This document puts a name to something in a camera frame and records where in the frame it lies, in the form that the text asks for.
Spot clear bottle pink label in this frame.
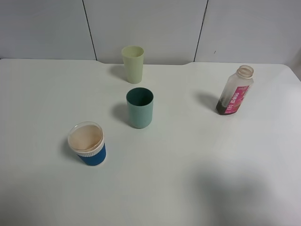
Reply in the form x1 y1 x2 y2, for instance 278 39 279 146
216 65 254 115

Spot teal green plastic cup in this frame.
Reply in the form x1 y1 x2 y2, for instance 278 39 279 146
126 87 154 129

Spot pale yellow plastic cup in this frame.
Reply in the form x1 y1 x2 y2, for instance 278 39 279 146
121 46 144 84

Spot blue sleeved cup clear lid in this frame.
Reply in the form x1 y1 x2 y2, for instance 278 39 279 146
67 121 106 166

